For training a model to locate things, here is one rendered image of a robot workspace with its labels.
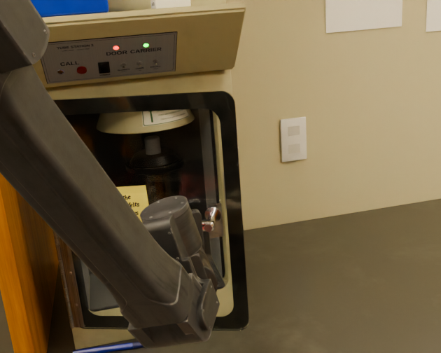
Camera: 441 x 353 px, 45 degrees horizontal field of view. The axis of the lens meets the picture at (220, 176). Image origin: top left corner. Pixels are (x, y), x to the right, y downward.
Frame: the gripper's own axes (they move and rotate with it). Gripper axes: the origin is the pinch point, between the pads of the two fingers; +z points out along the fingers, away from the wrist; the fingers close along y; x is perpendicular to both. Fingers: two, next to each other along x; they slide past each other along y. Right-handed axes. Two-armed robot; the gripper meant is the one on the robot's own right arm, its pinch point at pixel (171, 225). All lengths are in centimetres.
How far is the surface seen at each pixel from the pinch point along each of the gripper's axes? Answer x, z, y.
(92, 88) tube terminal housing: 8.9, 12.1, 19.9
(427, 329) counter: -42.7, -2.1, -25.9
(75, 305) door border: 16.8, 10.3, -16.1
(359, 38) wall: -58, 56, 20
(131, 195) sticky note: 5.2, 6.2, 3.5
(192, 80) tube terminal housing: -7.1, 12.2, 19.5
